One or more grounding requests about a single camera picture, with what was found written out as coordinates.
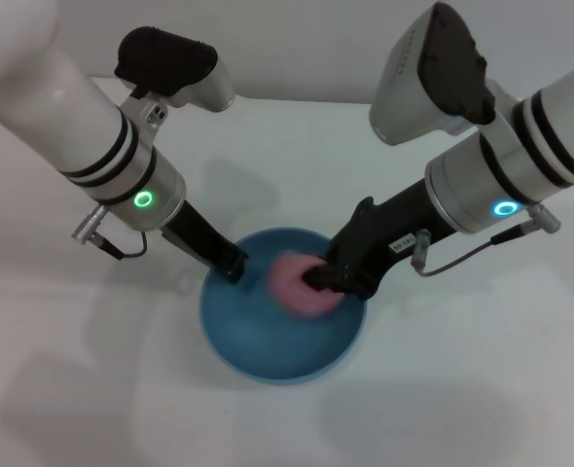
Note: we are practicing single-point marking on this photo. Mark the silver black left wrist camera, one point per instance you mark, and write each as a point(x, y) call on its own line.
point(170, 63)

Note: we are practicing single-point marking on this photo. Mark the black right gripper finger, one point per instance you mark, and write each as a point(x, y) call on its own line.
point(321, 282)

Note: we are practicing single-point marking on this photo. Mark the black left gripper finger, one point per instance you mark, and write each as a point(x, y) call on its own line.
point(233, 265)

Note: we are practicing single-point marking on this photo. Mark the pink toy peach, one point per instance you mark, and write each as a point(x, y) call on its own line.
point(287, 287)

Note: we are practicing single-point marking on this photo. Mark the blue ceramic bowl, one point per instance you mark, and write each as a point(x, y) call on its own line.
point(277, 345)

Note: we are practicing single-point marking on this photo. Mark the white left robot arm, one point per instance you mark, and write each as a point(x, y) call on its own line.
point(63, 112)

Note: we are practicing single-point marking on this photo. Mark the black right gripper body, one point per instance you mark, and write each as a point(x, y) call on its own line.
point(379, 238)

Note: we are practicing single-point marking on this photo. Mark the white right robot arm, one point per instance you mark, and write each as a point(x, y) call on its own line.
point(535, 151)

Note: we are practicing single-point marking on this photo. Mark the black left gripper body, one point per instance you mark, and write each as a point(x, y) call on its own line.
point(194, 238)

